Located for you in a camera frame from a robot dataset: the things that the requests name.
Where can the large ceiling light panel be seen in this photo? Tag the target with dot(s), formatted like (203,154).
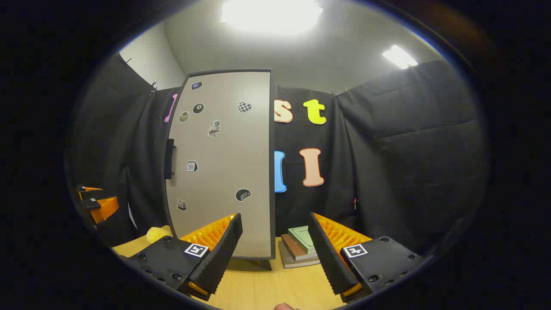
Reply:
(271,15)

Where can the pale yellow object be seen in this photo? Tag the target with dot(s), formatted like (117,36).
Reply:
(157,234)

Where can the grey cabinet door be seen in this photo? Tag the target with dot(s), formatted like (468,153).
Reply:
(228,172)

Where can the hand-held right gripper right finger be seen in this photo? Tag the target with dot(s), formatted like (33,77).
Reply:
(325,249)

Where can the grey book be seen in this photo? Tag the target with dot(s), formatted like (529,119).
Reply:
(289,260)

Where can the brown book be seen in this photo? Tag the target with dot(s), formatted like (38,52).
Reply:
(292,249)

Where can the black backdrop cloth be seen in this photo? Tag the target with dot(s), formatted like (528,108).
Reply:
(387,172)

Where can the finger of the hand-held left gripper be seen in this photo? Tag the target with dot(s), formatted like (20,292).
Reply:
(89,192)
(103,209)

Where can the small ceiling light panel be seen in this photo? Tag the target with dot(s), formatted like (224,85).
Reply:
(399,57)

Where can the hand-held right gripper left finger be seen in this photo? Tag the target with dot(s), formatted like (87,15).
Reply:
(226,249)

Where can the grey cabinet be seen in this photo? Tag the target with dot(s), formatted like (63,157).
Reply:
(273,193)

